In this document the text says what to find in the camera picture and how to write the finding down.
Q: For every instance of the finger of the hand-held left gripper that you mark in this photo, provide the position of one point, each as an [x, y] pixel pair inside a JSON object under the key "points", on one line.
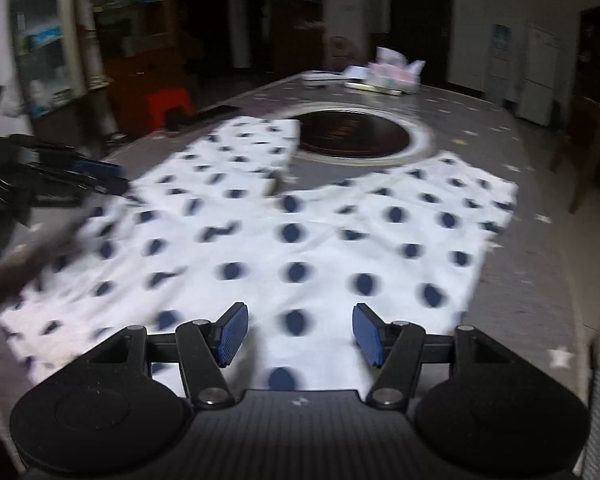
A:
{"points": [[105, 187], [95, 166]]}

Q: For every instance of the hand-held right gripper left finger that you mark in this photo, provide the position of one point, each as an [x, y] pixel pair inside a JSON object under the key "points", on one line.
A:
{"points": [[232, 332]]}

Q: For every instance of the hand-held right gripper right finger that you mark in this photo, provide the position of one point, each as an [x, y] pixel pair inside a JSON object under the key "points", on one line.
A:
{"points": [[367, 332]]}

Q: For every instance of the white blue polka dot pants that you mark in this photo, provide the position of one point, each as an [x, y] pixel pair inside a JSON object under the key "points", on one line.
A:
{"points": [[330, 260]]}

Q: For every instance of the person's left forearm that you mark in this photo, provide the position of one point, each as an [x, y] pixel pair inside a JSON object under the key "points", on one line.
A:
{"points": [[25, 260]]}

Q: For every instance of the red plastic stool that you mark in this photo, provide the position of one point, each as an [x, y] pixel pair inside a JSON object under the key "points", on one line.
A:
{"points": [[169, 107]]}

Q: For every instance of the white framed glass display cabinet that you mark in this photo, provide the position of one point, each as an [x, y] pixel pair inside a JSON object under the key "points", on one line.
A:
{"points": [[45, 40]]}

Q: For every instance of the wooden glass front cabinet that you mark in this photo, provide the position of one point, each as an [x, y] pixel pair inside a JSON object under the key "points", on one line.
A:
{"points": [[130, 35]]}

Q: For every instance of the round black built-in hotplate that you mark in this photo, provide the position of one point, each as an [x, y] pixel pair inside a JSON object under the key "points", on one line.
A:
{"points": [[355, 132]]}

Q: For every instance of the grey star print tablecloth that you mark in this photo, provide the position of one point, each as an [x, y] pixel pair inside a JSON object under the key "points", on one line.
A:
{"points": [[505, 150]]}

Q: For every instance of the white paper sheets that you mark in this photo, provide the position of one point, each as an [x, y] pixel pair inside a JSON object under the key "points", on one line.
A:
{"points": [[322, 79]]}

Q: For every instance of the yellowish notepad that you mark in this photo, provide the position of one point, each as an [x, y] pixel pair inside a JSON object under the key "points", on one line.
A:
{"points": [[375, 87]]}

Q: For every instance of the wooden open shelf unit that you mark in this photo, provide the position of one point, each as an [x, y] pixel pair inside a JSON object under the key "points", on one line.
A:
{"points": [[297, 15]]}

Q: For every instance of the pink white tissue pack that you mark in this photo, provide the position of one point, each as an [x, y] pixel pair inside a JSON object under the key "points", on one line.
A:
{"points": [[395, 77]]}

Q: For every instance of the round brown object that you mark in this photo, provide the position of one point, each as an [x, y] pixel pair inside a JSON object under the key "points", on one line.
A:
{"points": [[341, 47]]}

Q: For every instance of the white water dispenser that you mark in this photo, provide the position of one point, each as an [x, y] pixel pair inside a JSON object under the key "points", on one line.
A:
{"points": [[499, 65]]}

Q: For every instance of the wooden side table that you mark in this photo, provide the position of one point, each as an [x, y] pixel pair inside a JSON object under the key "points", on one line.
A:
{"points": [[595, 130]]}

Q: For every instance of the white refrigerator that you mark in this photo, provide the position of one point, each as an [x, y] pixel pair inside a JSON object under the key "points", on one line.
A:
{"points": [[539, 75]]}

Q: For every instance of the dark wooden door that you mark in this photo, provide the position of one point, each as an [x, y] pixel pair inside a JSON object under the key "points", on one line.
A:
{"points": [[420, 25]]}

